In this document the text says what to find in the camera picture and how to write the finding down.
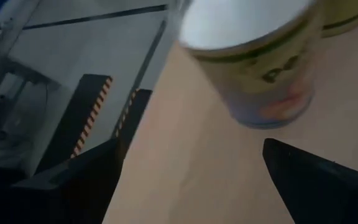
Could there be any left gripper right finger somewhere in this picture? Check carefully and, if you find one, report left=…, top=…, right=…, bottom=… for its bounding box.
left=262, top=138, right=358, bottom=224

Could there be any black wire shelf rack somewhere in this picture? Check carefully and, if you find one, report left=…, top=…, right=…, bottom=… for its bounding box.
left=102, top=0, right=358, bottom=224

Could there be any blue and yellow peas can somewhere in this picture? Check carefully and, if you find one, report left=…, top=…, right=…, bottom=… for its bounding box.
left=178, top=0, right=324, bottom=130

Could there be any yellow carrots can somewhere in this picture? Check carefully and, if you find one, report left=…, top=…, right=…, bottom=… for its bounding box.
left=320, top=0, right=358, bottom=39

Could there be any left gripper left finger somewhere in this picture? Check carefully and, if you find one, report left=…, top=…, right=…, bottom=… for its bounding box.
left=0, top=138, right=126, bottom=224

